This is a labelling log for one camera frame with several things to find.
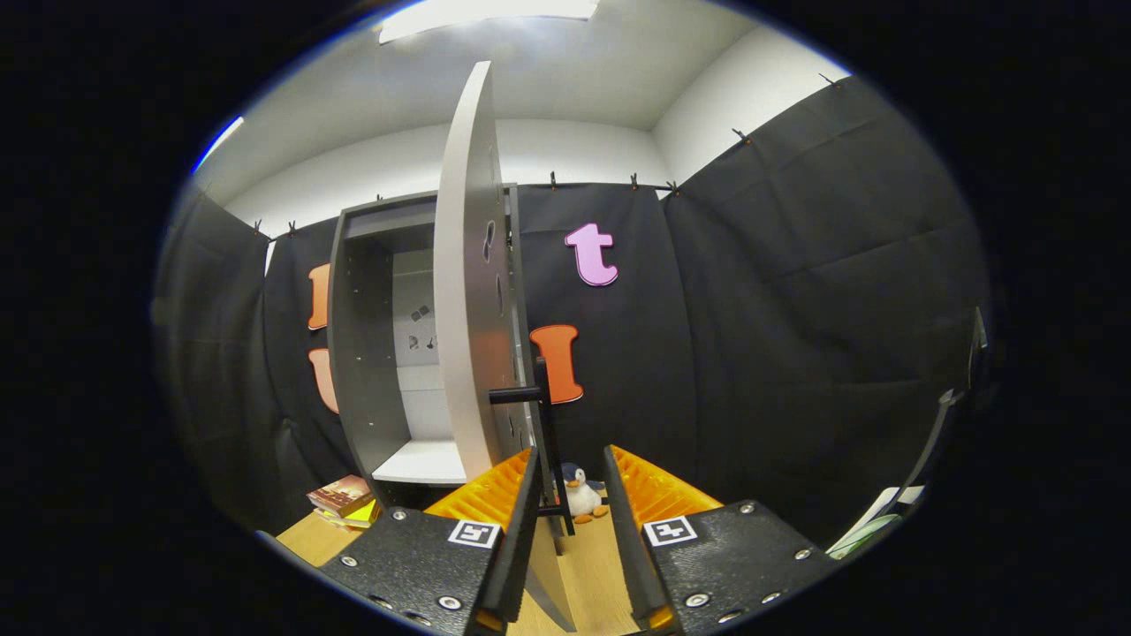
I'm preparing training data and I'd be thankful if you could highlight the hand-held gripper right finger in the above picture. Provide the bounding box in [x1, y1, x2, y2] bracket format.
[603, 444, 840, 632]

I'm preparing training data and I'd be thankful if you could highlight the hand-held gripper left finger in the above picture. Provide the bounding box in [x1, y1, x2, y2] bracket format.
[318, 446, 542, 635]

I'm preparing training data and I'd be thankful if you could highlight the black door handle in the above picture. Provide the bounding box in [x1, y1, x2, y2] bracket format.
[489, 358, 575, 535]

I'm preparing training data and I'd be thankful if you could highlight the beige shoe cabinet door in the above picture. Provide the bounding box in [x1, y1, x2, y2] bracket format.
[433, 60, 580, 633]

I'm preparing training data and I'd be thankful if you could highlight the grey shoe cabinet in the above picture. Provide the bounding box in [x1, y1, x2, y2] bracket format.
[327, 184, 540, 487]

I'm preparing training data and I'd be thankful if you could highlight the white cabinet shelf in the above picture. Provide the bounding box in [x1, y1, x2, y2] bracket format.
[371, 439, 469, 485]

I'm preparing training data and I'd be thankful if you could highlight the penguin plush toy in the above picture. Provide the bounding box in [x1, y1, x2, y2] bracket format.
[558, 462, 611, 524]

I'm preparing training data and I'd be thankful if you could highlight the brown cover book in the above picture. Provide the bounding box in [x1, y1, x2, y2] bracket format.
[307, 474, 376, 518]

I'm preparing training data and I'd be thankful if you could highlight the white and green item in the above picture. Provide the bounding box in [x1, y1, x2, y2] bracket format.
[826, 484, 927, 559]

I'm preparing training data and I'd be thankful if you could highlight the black backdrop cloth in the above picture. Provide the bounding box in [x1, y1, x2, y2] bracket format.
[155, 75, 995, 549]

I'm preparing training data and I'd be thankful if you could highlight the narrow ceiling light strip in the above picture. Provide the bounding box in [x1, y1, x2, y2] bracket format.
[193, 115, 246, 173]

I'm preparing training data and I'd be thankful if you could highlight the wide ceiling light panel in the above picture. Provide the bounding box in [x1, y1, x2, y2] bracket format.
[376, 0, 602, 45]

